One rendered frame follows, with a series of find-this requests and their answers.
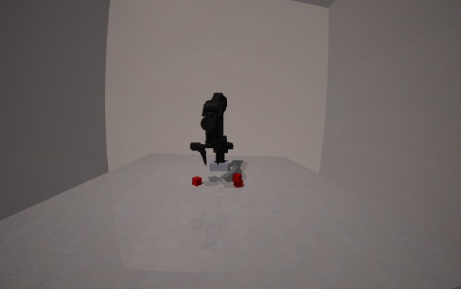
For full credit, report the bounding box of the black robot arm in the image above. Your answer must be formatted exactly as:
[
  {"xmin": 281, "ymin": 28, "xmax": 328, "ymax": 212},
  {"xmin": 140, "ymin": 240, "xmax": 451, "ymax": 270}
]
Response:
[{"xmin": 200, "ymin": 92, "xmax": 227, "ymax": 163}]

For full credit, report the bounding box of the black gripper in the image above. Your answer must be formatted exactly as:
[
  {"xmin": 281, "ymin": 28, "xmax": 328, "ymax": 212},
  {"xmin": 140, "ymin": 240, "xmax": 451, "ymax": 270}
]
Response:
[{"xmin": 191, "ymin": 130, "xmax": 233, "ymax": 166}]

